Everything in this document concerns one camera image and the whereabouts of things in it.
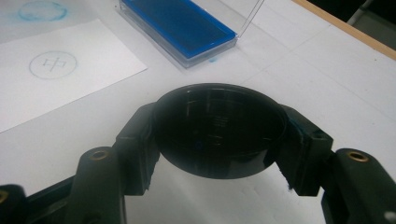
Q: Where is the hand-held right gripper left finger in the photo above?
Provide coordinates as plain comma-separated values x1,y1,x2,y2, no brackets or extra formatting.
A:
64,102,162,224

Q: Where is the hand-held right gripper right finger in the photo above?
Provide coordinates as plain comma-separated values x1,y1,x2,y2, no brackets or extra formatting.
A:
276,104,396,224

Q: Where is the white paper sheet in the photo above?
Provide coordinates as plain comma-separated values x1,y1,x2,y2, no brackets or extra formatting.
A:
0,18,149,134

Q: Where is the black stamp with clear knob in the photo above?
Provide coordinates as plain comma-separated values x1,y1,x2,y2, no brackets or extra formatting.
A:
152,82,289,180

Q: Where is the blue ink pad clear case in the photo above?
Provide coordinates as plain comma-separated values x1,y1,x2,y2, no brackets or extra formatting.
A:
118,0,266,69

